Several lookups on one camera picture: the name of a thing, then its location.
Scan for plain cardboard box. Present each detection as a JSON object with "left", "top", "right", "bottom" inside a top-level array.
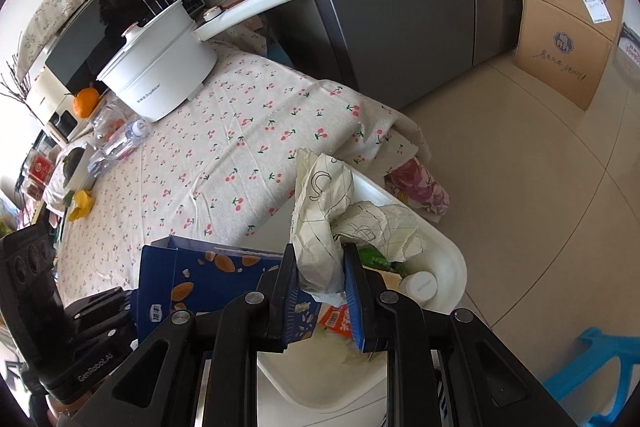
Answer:
[{"left": 515, "top": 0, "right": 618, "bottom": 112}]

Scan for white small appliance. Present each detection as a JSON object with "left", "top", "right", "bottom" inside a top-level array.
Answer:
[{"left": 45, "top": 99, "right": 81, "bottom": 145}]

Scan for grey refrigerator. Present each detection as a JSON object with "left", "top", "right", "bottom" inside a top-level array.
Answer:
[{"left": 205, "top": 0, "right": 538, "bottom": 108}]

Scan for blue plastic stool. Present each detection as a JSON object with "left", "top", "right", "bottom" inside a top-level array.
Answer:
[{"left": 542, "top": 327, "right": 640, "bottom": 427}]

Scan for red white wrapper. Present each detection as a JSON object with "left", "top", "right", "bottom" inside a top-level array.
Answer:
[{"left": 317, "top": 304, "right": 353, "bottom": 338}]

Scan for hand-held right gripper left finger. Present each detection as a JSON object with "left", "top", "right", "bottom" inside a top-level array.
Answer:
[{"left": 65, "top": 243, "right": 301, "bottom": 427}]

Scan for white container with dark oval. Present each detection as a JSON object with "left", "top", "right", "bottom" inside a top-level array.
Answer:
[{"left": 42, "top": 144, "right": 98, "bottom": 208}]

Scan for white printed box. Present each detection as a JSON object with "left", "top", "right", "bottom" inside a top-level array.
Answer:
[{"left": 617, "top": 22, "right": 640, "bottom": 68}]

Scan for clear plastic water bottle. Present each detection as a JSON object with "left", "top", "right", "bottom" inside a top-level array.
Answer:
[{"left": 87, "top": 117, "right": 151, "bottom": 175}]

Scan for blue printed carton box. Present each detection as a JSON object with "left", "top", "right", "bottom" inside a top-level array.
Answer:
[{"left": 135, "top": 234, "right": 321, "bottom": 343}]

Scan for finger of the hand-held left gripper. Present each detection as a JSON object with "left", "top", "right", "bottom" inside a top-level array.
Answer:
[
  {"left": 64, "top": 286, "right": 137, "bottom": 323},
  {"left": 75, "top": 319, "right": 138, "bottom": 350}
]

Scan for cherry print tablecloth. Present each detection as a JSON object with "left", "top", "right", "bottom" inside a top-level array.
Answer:
[{"left": 42, "top": 39, "right": 431, "bottom": 308}]

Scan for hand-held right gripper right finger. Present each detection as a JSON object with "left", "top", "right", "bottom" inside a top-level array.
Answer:
[{"left": 342, "top": 243, "right": 581, "bottom": 427}]

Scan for dried branches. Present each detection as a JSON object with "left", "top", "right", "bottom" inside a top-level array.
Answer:
[{"left": 0, "top": 59, "right": 38, "bottom": 100}]

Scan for pink floral cloth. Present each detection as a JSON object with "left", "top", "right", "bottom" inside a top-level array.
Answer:
[{"left": 384, "top": 157, "right": 451, "bottom": 224}]

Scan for glass jar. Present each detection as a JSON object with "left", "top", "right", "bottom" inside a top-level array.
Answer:
[{"left": 90, "top": 102, "right": 128, "bottom": 142}]

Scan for red box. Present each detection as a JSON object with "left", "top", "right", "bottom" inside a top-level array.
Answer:
[{"left": 22, "top": 154, "right": 56, "bottom": 198}]

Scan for orange fruit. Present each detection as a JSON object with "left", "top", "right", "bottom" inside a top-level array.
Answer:
[{"left": 71, "top": 87, "right": 101, "bottom": 118}]

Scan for white paper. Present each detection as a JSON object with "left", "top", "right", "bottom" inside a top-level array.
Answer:
[
  {"left": 291, "top": 148, "right": 357, "bottom": 298},
  {"left": 332, "top": 201, "right": 426, "bottom": 264}
]

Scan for white microwave with black door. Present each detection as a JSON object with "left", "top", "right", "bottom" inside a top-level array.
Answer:
[{"left": 25, "top": 0, "right": 206, "bottom": 118}]

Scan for white pot with handle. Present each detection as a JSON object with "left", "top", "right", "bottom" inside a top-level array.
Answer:
[{"left": 95, "top": 0, "right": 301, "bottom": 122}]

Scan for white plastic bottle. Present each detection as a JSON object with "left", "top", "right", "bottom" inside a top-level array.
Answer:
[{"left": 398, "top": 270, "right": 438, "bottom": 308}]

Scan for yellow plastic item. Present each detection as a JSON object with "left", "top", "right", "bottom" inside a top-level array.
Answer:
[{"left": 67, "top": 189, "right": 96, "bottom": 223}]

